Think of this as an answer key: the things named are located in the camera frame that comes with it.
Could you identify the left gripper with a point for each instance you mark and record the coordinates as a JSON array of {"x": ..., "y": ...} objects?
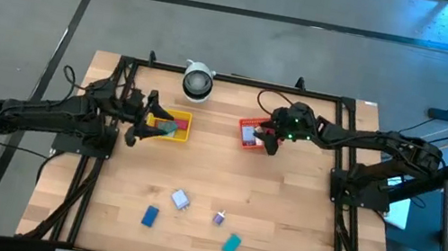
[{"x": 133, "y": 108}]

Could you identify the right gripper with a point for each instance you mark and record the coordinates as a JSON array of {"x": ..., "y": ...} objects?
[{"x": 297, "y": 124}]

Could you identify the teal patterned square item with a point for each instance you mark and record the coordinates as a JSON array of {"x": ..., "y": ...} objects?
[{"x": 168, "y": 126}]

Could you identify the lavender wall charger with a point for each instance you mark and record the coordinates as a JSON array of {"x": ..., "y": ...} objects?
[
  {"x": 248, "y": 134},
  {"x": 180, "y": 199}
]

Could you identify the orange plastic basket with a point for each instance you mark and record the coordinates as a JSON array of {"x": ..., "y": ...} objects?
[{"x": 250, "y": 146}]

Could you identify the red charger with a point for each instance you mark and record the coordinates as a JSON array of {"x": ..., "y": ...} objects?
[{"x": 182, "y": 124}]

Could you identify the yellow plastic basket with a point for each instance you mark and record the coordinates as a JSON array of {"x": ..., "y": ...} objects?
[{"x": 180, "y": 134}]

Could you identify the purple-edged white USB cube charger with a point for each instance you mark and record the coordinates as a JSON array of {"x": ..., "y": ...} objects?
[{"x": 218, "y": 219}]

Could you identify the teal rectangular box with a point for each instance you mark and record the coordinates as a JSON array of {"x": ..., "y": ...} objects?
[{"x": 231, "y": 244}]

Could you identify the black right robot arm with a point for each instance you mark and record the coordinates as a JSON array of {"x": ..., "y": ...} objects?
[{"x": 385, "y": 141}]

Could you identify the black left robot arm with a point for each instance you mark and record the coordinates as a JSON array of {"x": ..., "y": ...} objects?
[{"x": 39, "y": 115}]

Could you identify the flat rectangular box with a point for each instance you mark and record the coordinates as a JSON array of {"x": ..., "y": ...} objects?
[{"x": 149, "y": 215}]

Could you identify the black aluminium table frame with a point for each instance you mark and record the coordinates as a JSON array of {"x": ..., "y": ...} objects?
[{"x": 258, "y": 84}]

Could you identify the black frame clamp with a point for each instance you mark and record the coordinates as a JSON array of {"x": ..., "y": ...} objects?
[
  {"x": 152, "y": 58},
  {"x": 300, "y": 83}
]

